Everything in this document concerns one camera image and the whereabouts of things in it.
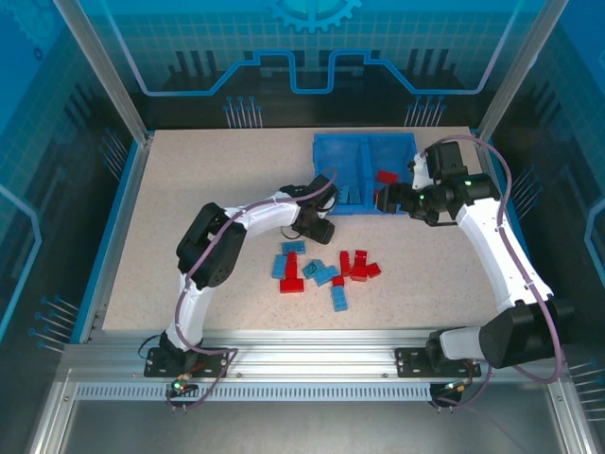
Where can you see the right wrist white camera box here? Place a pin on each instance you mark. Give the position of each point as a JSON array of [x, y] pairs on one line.
[[420, 172]]

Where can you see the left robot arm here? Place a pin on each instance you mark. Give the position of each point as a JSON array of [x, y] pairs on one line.
[[269, 220]]

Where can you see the aluminium base beam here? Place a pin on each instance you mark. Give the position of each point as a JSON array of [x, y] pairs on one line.
[[307, 354]]

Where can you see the blue printed lego brick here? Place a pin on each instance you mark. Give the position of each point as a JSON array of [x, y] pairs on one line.
[[312, 268]]

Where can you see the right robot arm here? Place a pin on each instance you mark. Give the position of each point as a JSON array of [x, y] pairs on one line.
[[496, 255]]

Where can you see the small red lego brick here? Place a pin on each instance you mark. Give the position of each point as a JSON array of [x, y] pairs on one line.
[[338, 282]]

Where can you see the small LED connector board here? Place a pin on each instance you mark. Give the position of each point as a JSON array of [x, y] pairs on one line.
[[456, 387], [182, 385]]

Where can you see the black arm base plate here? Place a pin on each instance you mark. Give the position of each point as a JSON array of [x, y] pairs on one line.
[[411, 364], [156, 369]]

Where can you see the red flat two-by-four lego brick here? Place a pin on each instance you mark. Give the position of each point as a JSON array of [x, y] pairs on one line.
[[292, 285]]

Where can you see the blue two-compartment bin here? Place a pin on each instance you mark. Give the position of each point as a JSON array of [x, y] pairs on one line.
[[338, 156]]

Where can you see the aluminium lower frame rail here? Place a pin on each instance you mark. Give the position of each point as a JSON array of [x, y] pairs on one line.
[[47, 440], [577, 440]]

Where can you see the aluminium frame post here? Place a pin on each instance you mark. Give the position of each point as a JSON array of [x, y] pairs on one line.
[[510, 80], [113, 80]]

